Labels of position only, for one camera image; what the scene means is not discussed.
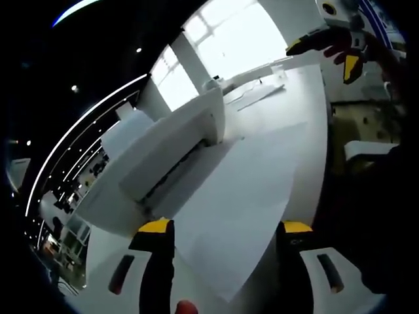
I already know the white printer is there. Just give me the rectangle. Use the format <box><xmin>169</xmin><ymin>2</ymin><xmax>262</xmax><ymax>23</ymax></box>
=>
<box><xmin>77</xmin><ymin>86</ymin><xmax>227</xmax><ymax>237</ymax></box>

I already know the curved stack of blank paper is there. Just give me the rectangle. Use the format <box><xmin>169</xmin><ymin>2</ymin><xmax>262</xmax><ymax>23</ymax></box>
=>
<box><xmin>100</xmin><ymin>111</ymin><xmax>158</xmax><ymax>164</ymax></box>

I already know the person's left hand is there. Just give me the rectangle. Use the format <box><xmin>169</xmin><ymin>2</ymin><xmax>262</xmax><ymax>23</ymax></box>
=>
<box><xmin>175</xmin><ymin>300</ymin><xmax>200</xmax><ymax>314</ymax></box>

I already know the person's dark upper body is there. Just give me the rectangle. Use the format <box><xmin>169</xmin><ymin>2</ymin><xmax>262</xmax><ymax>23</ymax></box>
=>
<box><xmin>327</xmin><ymin>143</ymin><xmax>419</xmax><ymax>295</ymax></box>

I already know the small boxy desktop device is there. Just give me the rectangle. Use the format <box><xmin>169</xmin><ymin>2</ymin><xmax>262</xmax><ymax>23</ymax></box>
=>
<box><xmin>202</xmin><ymin>74</ymin><xmax>226</xmax><ymax>92</ymax></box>

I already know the long curved ceiling light strip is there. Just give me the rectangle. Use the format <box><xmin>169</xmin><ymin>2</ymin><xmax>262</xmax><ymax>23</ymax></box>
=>
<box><xmin>25</xmin><ymin>73</ymin><xmax>149</xmax><ymax>217</ymax></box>

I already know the window with blinds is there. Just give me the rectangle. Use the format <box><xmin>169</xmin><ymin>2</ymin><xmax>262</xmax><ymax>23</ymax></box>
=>
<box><xmin>151</xmin><ymin>44</ymin><xmax>201</xmax><ymax>113</ymax></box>

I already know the person's right hand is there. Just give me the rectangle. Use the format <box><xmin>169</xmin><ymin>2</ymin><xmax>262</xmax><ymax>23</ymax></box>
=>
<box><xmin>322</xmin><ymin>39</ymin><xmax>355</xmax><ymax>65</ymax></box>

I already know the straight ceiling light strip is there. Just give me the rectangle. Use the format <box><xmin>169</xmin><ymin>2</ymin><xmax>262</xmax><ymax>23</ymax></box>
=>
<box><xmin>51</xmin><ymin>0</ymin><xmax>101</xmax><ymax>27</ymax></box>

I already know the large bright window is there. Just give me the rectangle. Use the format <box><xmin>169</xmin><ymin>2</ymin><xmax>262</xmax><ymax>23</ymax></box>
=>
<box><xmin>183</xmin><ymin>0</ymin><xmax>289</xmax><ymax>84</ymax></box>

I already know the white paper sheet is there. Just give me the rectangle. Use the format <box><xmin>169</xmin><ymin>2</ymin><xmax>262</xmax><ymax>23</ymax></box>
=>
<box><xmin>143</xmin><ymin>122</ymin><xmax>310</xmax><ymax>304</ymax></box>

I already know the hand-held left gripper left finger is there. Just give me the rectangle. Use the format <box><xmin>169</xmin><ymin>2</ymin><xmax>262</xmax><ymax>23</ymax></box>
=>
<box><xmin>81</xmin><ymin>218</ymin><xmax>176</xmax><ymax>314</ymax></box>

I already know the wall poster with blue stripes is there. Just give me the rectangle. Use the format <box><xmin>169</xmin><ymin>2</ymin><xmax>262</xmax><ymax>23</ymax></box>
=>
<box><xmin>357</xmin><ymin>0</ymin><xmax>405</xmax><ymax>53</ymax></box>

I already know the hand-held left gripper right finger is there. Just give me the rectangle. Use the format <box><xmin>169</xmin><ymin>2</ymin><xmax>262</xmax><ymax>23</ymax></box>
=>
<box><xmin>276</xmin><ymin>220</ymin><xmax>388</xmax><ymax>314</ymax></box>

